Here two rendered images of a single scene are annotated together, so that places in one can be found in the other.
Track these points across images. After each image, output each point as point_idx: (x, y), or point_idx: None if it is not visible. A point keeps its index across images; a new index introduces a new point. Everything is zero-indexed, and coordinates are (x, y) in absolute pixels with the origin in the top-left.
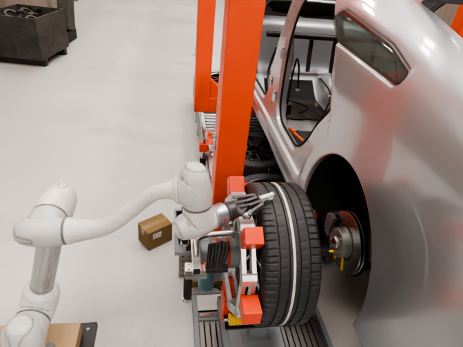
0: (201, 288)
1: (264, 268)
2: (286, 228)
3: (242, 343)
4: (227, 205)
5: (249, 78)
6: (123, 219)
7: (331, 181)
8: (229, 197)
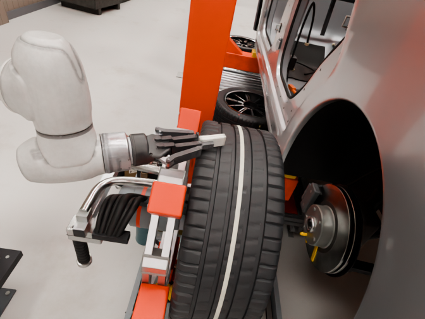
0: (137, 241)
1: (179, 254)
2: (231, 196)
3: None
4: (131, 138)
5: None
6: None
7: (322, 144)
8: None
